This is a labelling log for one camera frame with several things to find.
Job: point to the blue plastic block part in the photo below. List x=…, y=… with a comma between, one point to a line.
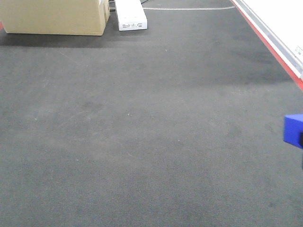
x=293, y=130

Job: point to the long white cardboard box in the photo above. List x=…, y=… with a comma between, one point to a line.
x=130, y=15

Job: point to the large brown cardboard box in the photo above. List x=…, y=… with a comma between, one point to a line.
x=55, y=17

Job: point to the glass partition panel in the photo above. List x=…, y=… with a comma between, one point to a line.
x=281, y=24

